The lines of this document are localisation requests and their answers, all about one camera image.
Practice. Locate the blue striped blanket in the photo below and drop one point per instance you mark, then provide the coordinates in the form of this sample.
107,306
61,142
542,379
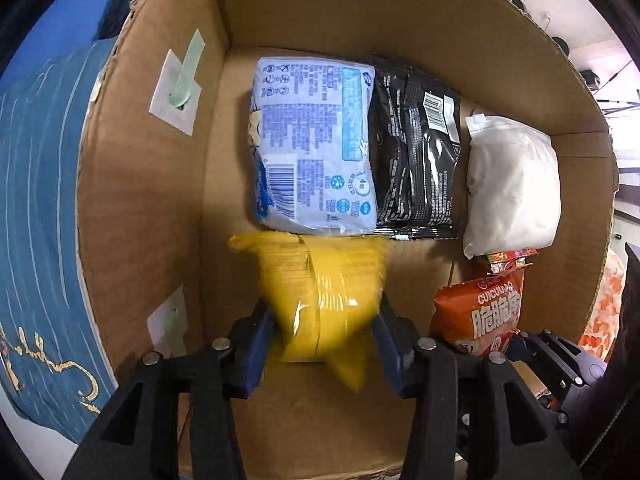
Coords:
40,210

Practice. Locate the dark blue knitted cloth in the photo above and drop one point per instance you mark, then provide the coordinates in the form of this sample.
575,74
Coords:
120,7

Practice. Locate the blue foam cushion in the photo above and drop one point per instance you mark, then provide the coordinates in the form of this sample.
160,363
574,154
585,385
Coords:
65,17

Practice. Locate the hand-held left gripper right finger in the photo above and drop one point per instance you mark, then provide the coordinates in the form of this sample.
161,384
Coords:
391,347

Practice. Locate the white powder bag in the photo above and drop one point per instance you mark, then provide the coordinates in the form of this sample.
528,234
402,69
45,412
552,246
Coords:
515,185

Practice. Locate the yellow snack packet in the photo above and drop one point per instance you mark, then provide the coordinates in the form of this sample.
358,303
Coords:
320,310

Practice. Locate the orange floral blanket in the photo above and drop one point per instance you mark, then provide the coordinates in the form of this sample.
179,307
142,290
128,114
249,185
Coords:
602,310

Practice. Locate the light blue packet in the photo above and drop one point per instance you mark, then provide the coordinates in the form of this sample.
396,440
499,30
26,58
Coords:
315,140

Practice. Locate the red snack packet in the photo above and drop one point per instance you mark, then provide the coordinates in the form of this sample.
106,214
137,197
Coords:
510,259

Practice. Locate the black packet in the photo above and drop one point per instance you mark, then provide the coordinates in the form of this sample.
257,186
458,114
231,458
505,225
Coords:
415,160

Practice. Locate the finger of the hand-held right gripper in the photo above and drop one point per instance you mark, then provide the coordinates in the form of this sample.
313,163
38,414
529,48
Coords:
545,352

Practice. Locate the cardboard box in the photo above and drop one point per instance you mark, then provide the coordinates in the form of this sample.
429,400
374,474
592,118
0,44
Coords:
150,185

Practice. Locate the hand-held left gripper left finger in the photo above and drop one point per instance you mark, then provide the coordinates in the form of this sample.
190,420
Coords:
254,355

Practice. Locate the orange snack packet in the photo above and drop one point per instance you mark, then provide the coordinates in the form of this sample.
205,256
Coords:
487,315

